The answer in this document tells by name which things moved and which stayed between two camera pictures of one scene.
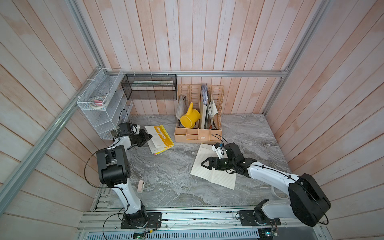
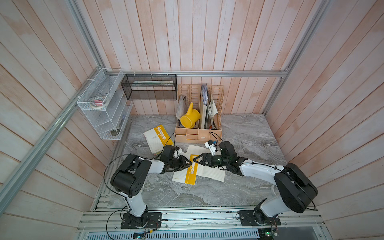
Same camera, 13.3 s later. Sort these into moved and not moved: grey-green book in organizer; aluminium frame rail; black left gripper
Moved: black left gripper
Not moved: aluminium frame rail; grey-green book in organizer
